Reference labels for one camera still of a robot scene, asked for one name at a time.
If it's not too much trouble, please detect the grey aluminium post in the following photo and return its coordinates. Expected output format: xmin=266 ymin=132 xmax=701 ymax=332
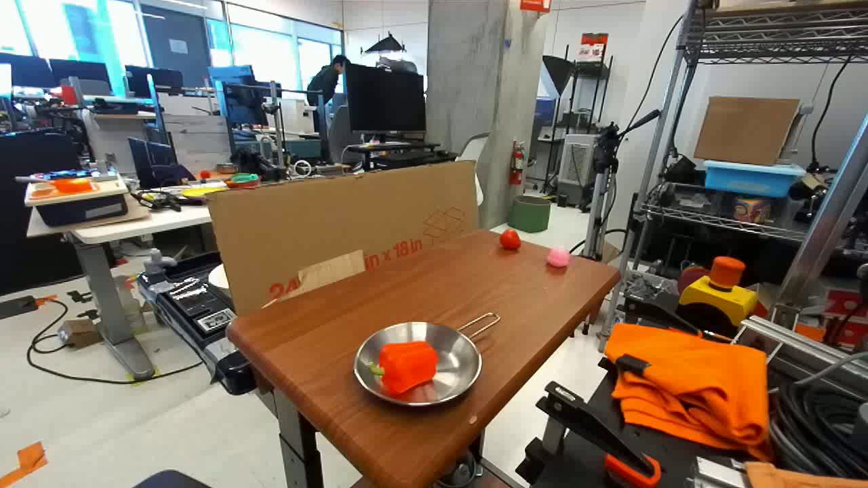
xmin=774 ymin=113 xmax=868 ymax=311

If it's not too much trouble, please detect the person in dark clothes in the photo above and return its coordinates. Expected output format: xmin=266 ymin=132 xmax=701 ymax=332
xmin=305 ymin=52 xmax=352 ymax=113

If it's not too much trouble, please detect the black camera stand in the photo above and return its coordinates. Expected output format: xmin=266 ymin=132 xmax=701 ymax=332
xmin=582 ymin=107 xmax=664 ymax=265

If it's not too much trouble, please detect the grey box with orange object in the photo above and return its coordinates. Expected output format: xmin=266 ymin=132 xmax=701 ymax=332
xmin=21 ymin=174 xmax=131 ymax=229

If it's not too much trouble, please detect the aluminium profile rail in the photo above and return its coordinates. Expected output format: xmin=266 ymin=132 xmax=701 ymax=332
xmin=733 ymin=315 xmax=868 ymax=387

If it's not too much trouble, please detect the red fire extinguisher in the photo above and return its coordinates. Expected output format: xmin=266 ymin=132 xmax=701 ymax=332
xmin=507 ymin=139 xmax=530 ymax=189

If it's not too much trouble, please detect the orange toy bell pepper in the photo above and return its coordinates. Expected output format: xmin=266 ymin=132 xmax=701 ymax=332
xmin=366 ymin=339 xmax=443 ymax=402

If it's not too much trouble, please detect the black strap tab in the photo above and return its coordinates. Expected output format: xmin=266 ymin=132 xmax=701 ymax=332
xmin=599 ymin=352 xmax=651 ymax=383

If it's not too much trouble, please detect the bright orange folded cloth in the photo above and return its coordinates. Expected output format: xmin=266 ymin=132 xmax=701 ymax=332
xmin=603 ymin=322 xmax=774 ymax=465

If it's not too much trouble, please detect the blue plastic bin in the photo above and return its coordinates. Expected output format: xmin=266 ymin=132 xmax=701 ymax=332
xmin=704 ymin=157 xmax=809 ymax=200

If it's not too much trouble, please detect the yellow bowl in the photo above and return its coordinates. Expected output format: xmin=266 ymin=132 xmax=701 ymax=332
xmin=179 ymin=180 xmax=229 ymax=203

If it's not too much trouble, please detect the black clamp orange handle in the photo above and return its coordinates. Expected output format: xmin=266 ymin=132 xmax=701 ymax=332
xmin=533 ymin=379 xmax=667 ymax=488

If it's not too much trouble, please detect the black computer monitor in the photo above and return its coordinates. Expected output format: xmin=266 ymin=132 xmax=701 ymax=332
xmin=344 ymin=63 xmax=430 ymax=137

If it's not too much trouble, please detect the green bin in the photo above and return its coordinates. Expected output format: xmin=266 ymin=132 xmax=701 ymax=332
xmin=506 ymin=189 xmax=554 ymax=235

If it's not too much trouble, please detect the yellow emergency stop box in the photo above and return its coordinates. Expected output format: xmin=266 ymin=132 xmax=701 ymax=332
xmin=677 ymin=254 xmax=763 ymax=325

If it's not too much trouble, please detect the black cable coil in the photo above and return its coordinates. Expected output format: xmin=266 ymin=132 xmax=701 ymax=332
xmin=767 ymin=362 xmax=868 ymax=482

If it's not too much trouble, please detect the white desk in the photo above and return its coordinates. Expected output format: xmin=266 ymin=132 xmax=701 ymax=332
xmin=26 ymin=199 xmax=217 ymax=383

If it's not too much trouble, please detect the silver metal pan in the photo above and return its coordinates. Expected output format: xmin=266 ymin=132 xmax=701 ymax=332
xmin=351 ymin=309 xmax=506 ymax=412

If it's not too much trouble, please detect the black floor cable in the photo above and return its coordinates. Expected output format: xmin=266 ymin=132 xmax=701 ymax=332
xmin=26 ymin=295 xmax=213 ymax=391

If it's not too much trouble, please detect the brown cardboard sheet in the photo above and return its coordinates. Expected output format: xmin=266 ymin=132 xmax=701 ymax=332
xmin=691 ymin=96 xmax=803 ymax=168

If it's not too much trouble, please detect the brown cardboard panel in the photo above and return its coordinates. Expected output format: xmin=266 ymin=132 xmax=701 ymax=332
xmin=206 ymin=161 xmax=484 ymax=317

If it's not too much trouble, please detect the grey office chair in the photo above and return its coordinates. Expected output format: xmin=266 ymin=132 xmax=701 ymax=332
xmin=133 ymin=469 xmax=213 ymax=488

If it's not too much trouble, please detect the metal wire shelf rack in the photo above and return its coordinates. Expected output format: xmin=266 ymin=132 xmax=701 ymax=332
xmin=630 ymin=0 xmax=868 ymax=273

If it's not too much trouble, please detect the black electronics box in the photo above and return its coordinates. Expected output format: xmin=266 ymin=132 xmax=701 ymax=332
xmin=137 ymin=257 xmax=257 ymax=398

